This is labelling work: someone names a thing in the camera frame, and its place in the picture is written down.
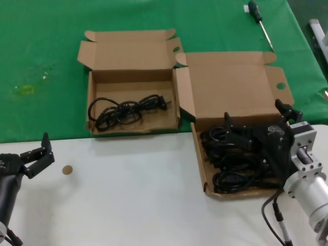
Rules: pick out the open brown cardboard box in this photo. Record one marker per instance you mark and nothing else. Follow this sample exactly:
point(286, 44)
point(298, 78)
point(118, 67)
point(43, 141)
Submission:
point(230, 74)
point(128, 51)

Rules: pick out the yellow square marking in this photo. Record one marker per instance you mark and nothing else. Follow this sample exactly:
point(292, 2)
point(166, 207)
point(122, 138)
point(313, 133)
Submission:
point(22, 90)

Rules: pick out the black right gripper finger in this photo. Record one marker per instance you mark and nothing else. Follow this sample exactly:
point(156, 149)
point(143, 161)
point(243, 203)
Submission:
point(241, 135)
point(289, 114)

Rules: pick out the small white tape piece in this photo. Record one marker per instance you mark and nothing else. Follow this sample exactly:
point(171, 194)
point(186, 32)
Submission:
point(246, 9)

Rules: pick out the grey metal frame bar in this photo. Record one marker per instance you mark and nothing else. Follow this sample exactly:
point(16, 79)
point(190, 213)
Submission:
point(317, 33)

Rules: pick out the green tablecloth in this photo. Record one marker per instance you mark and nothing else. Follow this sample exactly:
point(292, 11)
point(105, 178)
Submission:
point(38, 38)

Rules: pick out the round brown cardboard disc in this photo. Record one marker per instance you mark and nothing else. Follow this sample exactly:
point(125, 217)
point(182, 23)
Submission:
point(68, 169)

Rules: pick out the metal cloth clip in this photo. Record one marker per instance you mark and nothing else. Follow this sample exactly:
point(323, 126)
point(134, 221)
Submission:
point(326, 93)

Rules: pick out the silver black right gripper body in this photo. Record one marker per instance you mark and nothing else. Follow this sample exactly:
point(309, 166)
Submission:
point(276, 143)

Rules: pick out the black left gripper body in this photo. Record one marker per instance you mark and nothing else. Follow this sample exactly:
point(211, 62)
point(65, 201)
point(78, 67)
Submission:
point(9, 179)

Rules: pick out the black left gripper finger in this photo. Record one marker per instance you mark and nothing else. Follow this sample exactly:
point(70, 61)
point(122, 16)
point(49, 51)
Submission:
point(42, 159)

